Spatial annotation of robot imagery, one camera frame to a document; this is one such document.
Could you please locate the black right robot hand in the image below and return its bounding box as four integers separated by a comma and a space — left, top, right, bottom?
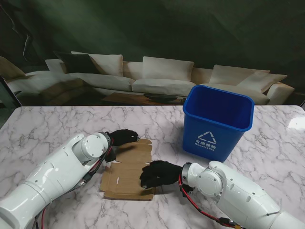
139, 160, 184, 190

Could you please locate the red black right arm cable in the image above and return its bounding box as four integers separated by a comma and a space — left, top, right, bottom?
178, 174, 242, 228

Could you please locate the printed sofa backdrop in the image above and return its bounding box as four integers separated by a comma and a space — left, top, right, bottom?
0, 0, 305, 107

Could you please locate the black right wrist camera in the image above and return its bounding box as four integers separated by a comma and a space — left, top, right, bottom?
182, 185, 195, 198

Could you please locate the blue recycling bin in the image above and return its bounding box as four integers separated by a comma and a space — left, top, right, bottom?
182, 85, 255, 164

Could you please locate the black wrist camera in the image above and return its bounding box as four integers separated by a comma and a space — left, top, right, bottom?
106, 146, 118, 163
182, 185, 195, 198

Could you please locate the red black arm cable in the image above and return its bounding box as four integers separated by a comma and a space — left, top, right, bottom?
178, 174, 242, 228
33, 140, 115, 229

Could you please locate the brown cardboard box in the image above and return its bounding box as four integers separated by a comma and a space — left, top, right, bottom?
99, 138, 157, 201

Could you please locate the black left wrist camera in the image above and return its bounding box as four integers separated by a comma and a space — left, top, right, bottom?
106, 146, 118, 163

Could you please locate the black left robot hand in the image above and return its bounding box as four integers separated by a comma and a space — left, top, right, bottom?
104, 129, 140, 146

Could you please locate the red black left arm cable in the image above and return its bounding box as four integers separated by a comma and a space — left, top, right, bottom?
33, 140, 115, 229

